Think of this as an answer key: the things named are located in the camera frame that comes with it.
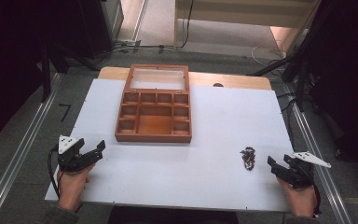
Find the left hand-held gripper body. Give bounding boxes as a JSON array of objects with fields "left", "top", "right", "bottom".
[{"left": 57, "top": 134, "right": 95, "bottom": 174}]

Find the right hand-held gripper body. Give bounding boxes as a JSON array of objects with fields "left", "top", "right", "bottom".
[{"left": 282, "top": 151, "right": 332, "bottom": 189}]

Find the dark beaded bracelet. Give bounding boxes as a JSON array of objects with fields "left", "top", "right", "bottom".
[{"left": 239, "top": 146, "right": 257, "bottom": 172}]

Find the brown wooden compartment box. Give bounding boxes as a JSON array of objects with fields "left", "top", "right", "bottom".
[{"left": 114, "top": 63, "right": 193, "bottom": 145}]

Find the person's right hand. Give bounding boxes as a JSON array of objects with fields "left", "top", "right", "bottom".
[{"left": 276, "top": 176, "right": 319, "bottom": 218}]

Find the person's left hand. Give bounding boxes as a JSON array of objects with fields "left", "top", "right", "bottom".
[{"left": 56, "top": 163, "right": 96, "bottom": 213}]

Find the white board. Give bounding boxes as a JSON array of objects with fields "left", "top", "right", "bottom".
[{"left": 44, "top": 77, "right": 295, "bottom": 214}]

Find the black metal stand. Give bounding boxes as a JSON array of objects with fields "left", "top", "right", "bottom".
[
  {"left": 39, "top": 38, "right": 101, "bottom": 105},
  {"left": 246, "top": 0, "right": 349, "bottom": 114}
]

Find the wooden table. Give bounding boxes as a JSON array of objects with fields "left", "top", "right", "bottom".
[{"left": 97, "top": 65, "right": 273, "bottom": 91}]

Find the person's dark clothing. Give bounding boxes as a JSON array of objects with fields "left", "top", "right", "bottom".
[{"left": 107, "top": 205, "right": 241, "bottom": 224}]

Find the dark cabinet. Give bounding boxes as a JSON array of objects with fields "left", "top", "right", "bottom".
[{"left": 79, "top": 0, "right": 126, "bottom": 60}]

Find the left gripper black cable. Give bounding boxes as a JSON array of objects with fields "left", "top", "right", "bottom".
[{"left": 47, "top": 145, "right": 62, "bottom": 201}]

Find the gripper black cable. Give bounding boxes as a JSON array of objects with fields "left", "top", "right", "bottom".
[
  {"left": 47, "top": 145, "right": 62, "bottom": 201},
  {"left": 304, "top": 166, "right": 324, "bottom": 217}
]

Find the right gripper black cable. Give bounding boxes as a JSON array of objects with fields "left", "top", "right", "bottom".
[{"left": 304, "top": 166, "right": 324, "bottom": 217}]

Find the metal floor rail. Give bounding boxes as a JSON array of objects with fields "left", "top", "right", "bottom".
[
  {"left": 282, "top": 83, "right": 354, "bottom": 224},
  {"left": 0, "top": 73, "right": 65, "bottom": 224}
]

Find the black floor cable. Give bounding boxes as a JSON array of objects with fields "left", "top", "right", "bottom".
[{"left": 276, "top": 91, "right": 299, "bottom": 144}]

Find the white coiled cable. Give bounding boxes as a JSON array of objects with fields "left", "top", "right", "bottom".
[{"left": 250, "top": 39, "right": 289, "bottom": 68}]

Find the black hanging cable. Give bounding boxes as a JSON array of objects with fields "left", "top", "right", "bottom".
[{"left": 179, "top": 0, "right": 196, "bottom": 49}]

